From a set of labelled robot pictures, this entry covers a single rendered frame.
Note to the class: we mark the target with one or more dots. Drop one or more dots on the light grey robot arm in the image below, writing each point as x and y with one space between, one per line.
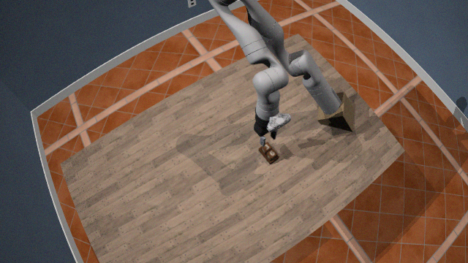
259 41

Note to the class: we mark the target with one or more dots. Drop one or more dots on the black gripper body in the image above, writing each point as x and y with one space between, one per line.
269 121

